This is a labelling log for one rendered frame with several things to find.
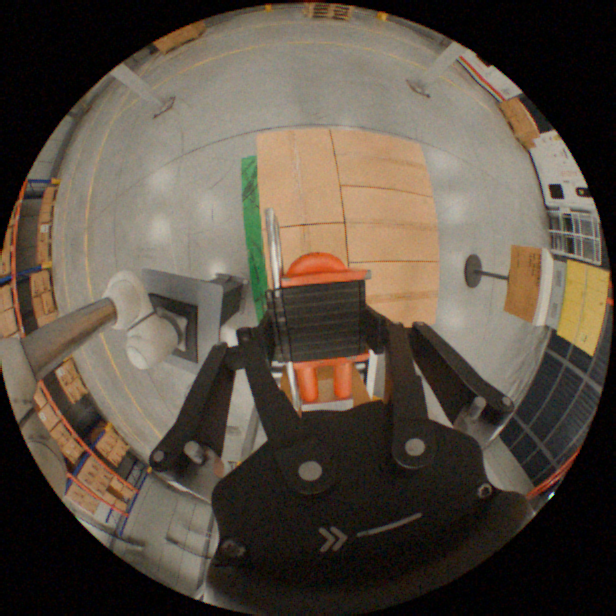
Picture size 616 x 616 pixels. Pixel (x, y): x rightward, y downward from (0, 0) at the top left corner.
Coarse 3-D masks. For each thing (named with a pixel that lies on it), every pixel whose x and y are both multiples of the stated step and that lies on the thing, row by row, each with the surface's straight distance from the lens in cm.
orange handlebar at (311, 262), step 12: (312, 252) 16; (324, 252) 16; (300, 264) 15; (312, 264) 15; (324, 264) 15; (336, 264) 16; (300, 372) 19; (312, 372) 19; (336, 372) 20; (348, 372) 20; (300, 384) 20; (312, 384) 20; (336, 384) 21; (348, 384) 21; (312, 396) 21
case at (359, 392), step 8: (320, 368) 97; (328, 368) 97; (352, 368) 97; (320, 376) 92; (328, 376) 92; (352, 376) 92; (360, 376) 92; (280, 384) 89; (288, 384) 89; (352, 384) 87; (360, 384) 87; (288, 392) 84; (352, 392) 83; (360, 392) 83; (360, 400) 80; (368, 400) 80
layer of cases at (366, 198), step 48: (288, 144) 107; (336, 144) 109; (384, 144) 122; (288, 192) 92; (336, 192) 94; (384, 192) 104; (288, 240) 87; (336, 240) 88; (384, 240) 97; (432, 240) 116; (384, 288) 98; (432, 288) 117
